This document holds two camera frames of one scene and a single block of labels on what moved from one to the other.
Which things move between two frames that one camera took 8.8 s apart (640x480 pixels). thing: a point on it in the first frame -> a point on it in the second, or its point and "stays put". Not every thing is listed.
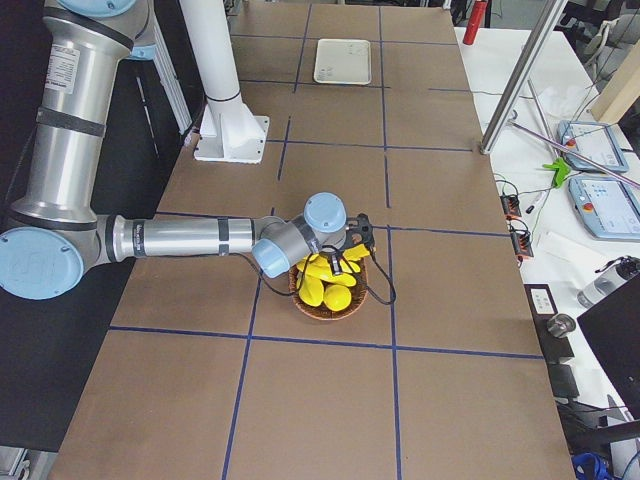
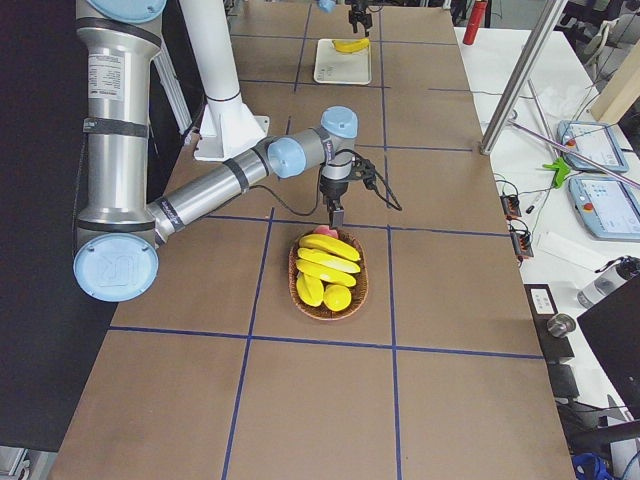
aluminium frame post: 541,36 stays put
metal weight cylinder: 560,325 stays put
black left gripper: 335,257 -> 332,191
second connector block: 522,245 stays put
